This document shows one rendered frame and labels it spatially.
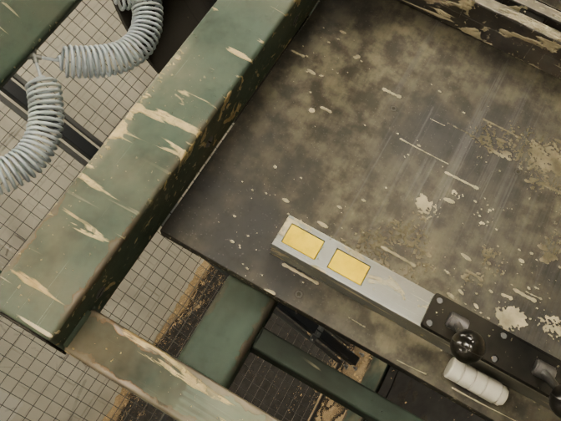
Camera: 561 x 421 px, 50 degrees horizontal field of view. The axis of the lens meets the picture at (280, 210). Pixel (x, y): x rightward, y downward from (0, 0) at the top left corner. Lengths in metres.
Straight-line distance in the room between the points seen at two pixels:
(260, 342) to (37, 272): 0.31
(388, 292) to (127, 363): 0.34
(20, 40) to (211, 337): 0.70
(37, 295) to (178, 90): 0.32
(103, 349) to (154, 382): 0.07
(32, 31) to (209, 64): 0.50
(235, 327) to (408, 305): 0.24
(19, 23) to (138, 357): 0.74
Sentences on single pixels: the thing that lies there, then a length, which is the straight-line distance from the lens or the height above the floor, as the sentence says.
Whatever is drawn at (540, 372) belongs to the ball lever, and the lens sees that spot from 0.84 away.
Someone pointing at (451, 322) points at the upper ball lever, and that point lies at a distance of 0.80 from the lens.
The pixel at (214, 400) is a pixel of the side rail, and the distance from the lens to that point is 0.75.
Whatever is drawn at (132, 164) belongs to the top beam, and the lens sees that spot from 0.79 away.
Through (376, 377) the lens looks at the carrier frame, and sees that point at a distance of 1.95.
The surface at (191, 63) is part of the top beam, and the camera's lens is 0.86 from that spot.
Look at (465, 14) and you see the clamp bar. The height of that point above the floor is 1.64.
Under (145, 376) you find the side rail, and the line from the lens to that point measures 0.76.
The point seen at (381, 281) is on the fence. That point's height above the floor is 1.57.
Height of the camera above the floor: 2.03
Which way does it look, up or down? 23 degrees down
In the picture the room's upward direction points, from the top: 49 degrees counter-clockwise
